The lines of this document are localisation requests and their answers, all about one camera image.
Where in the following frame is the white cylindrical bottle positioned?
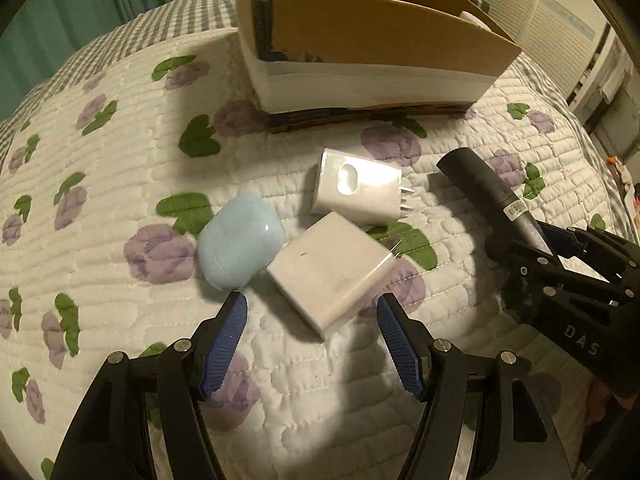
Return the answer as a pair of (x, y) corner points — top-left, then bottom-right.
(459, 11), (491, 32)

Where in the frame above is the white plug adapter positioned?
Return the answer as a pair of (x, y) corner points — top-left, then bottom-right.
(311, 148), (413, 226)

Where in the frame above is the light blue earbuds case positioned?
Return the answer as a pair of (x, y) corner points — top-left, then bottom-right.
(198, 193), (285, 290)

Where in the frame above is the white charger block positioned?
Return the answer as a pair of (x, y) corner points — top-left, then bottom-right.
(267, 212), (396, 339)

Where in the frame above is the grey checkered bedsheet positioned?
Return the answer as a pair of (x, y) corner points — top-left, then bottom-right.
(1, 0), (639, 237)

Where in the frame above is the teal curtain left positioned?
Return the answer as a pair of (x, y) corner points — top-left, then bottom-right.
(1, 0), (172, 119)

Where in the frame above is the white floral quilt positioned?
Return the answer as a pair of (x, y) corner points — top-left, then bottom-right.
(1, 28), (634, 479)

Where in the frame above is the black power adapter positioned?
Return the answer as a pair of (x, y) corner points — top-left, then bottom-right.
(437, 148), (555, 258)

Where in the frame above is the brown cardboard box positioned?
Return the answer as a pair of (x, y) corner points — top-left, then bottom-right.
(236, 0), (521, 132)

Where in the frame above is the white louvered wardrobe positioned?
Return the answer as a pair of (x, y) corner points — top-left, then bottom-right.
(474, 0), (640, 111)

